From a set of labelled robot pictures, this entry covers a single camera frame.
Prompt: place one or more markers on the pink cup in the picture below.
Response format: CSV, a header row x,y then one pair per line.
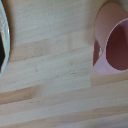
x,y
106,23

